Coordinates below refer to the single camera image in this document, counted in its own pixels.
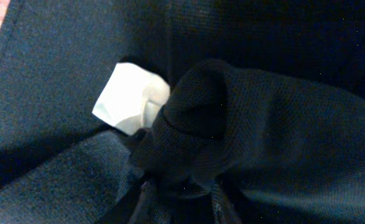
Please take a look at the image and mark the black Sydrogen t-shirt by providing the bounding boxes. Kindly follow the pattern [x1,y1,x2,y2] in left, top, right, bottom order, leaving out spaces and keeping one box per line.
[0,0,365,223]

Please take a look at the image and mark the white garment label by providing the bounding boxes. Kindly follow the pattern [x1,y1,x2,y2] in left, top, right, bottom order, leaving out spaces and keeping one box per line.
[92,62,170,136]

